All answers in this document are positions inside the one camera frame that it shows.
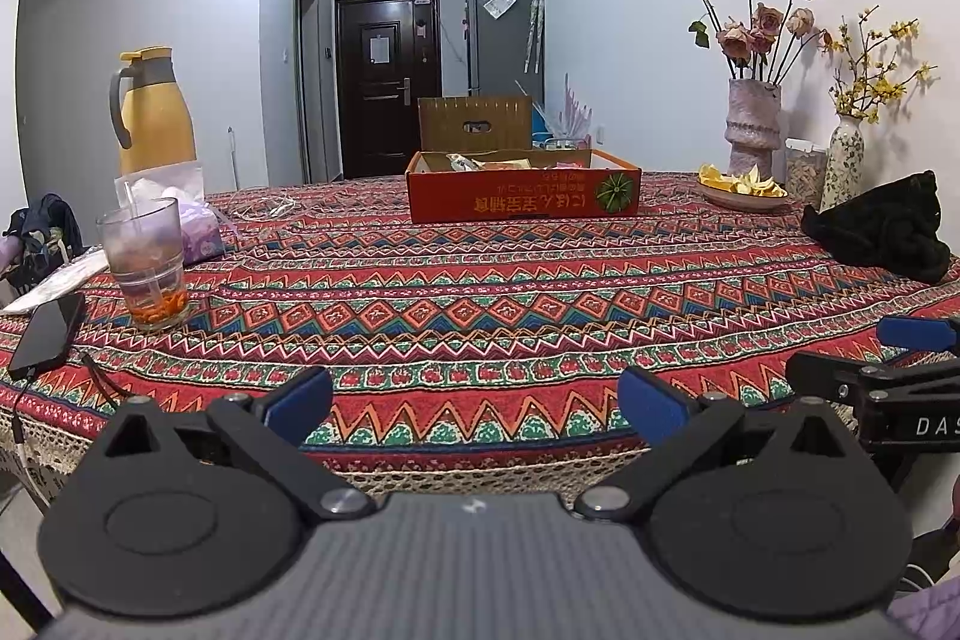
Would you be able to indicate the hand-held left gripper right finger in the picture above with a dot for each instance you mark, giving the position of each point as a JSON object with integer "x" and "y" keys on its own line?
{"x": 652, "y": 404}

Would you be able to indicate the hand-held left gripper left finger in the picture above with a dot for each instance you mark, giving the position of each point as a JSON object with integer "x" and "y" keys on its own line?
{"x": 300, "y": 404}

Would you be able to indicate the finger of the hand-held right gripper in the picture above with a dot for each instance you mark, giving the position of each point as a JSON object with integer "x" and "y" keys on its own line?
{"x": 825, "y": 376}
{"x": 919, "y": 332}

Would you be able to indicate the red cardboard box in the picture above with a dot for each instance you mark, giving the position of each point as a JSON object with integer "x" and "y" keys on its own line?
{"x": 510, "y": 201}

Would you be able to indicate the pile of snack packets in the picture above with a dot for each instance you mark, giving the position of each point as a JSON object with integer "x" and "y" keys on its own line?
{"x": 495, "y": 164}

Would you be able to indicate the black cloth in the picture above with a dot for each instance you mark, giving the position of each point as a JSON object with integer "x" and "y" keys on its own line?
{"x": 877, "y": 227}

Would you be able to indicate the person's purple jacket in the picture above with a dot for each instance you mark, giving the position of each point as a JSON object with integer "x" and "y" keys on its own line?
{"x": 934, "y": 614}

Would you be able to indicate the floral ceramic vase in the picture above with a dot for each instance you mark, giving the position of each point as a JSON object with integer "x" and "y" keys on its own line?
{"x": 844, "y": 160}

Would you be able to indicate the red patterned tablecloth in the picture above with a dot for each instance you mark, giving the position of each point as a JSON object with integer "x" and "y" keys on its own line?
{"x": 487, "y": 310}

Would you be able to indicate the beige plate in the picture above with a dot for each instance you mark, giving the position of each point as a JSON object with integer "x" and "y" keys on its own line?
{"x": 742, "y": 203}

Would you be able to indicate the glass jar with white lid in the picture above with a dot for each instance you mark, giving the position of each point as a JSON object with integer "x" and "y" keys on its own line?
{"x": 804, "y": 175}

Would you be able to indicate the purple tissue pack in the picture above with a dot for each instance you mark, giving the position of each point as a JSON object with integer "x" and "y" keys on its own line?
{"x": 202, "y": 235}

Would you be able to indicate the orange peels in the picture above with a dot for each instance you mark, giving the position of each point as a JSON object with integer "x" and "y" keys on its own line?
{"x": 742, "y": 183}

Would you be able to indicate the glass cup with tea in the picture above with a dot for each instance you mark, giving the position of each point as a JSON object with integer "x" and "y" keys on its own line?
{"x": 142, "y": 250}

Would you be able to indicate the yellow flower branches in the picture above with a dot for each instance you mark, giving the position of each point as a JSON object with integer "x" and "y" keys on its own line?
{"x": 847, "y": 104}

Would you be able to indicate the pink textured vase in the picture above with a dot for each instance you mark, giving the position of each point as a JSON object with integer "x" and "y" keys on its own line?
{"x": 754, "y": 123}

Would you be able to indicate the black phone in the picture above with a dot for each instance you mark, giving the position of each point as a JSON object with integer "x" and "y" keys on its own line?
{"x": 45, "y": 332}

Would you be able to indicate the clear straw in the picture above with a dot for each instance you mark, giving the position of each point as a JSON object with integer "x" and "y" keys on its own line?
{"x": 129, "y": 197}

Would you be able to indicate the white paper sheet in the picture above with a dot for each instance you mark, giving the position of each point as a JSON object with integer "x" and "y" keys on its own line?
{"x": 45, "y": 291}

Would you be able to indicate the dark entrance door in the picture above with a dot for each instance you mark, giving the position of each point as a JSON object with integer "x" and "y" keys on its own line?
{"x": 390, "y": 130}

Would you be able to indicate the blue board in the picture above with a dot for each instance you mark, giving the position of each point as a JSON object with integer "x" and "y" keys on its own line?
{"x": 541, "y": 124}

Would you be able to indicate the dark backpack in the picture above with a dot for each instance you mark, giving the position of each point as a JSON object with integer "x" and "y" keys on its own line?
{"x": 45, "y": 227}

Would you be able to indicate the yellow thermos jug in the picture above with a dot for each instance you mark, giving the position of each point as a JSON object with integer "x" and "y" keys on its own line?
{"x": 161, "y": 123}

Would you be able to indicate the dried pink roses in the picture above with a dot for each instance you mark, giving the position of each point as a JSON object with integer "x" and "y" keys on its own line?
{"x": 735, "y": 40}

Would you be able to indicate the white paper on door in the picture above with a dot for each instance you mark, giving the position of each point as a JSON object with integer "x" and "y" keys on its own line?
{"x": 375, "y": 48}

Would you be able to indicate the grey refrigerator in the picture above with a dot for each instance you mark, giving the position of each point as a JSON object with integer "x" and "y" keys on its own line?
{"x": 495, "y": 55}

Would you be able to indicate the folded umbrella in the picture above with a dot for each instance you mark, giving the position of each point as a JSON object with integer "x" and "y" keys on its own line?
{"x": 534, "y": 25}

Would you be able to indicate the clear plastic bag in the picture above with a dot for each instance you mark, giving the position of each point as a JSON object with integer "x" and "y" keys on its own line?
{"x": 499, "y": 3}

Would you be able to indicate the pink wall decoration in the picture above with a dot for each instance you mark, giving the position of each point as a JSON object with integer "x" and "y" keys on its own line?
{"x": 576, "y": 108}

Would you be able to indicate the side door frame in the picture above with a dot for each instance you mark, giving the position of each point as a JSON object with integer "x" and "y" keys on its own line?
{"x": 307, "y": 85}

